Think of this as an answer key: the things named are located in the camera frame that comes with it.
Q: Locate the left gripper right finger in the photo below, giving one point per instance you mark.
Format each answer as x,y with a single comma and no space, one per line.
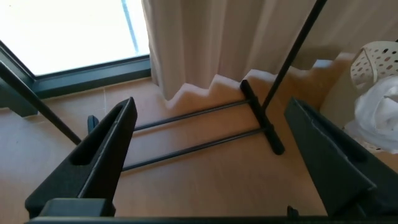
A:
339,180

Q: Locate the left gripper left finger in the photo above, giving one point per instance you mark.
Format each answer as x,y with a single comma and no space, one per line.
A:
102,174

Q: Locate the white printed T-shirt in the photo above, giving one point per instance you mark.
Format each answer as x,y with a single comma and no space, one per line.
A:
376,118

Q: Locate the black clothes rack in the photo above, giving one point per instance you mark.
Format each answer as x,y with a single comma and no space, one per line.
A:
262,117

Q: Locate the white laundry basket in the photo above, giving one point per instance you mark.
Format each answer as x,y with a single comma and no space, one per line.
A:
373,59

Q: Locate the beige curtain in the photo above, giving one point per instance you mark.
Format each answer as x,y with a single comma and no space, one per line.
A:
202,37

